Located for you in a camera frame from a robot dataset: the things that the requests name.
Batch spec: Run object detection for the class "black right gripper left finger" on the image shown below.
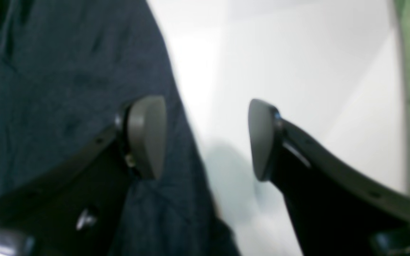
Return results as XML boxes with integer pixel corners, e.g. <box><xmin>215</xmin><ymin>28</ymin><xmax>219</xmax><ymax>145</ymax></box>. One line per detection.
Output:
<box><xmin>0</xmin><ymin>95</ymin><xmax>167</xmax><ymax>256</ymax></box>

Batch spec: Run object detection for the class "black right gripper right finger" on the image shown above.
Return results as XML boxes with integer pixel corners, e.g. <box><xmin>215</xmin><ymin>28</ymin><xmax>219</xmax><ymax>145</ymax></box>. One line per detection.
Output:
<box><xmin>248</xmin><ymin>99</ymin><xmax>410</xmax><ymax>256</ymax></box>

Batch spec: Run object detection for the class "dark navy long-sleeve shirt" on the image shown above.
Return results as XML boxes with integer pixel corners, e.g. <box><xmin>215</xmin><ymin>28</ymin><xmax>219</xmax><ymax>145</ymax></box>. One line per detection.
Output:
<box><xmin>0</xmin><ymin>0</ymin><xmax>240</xmax><ymax>256</ymax></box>

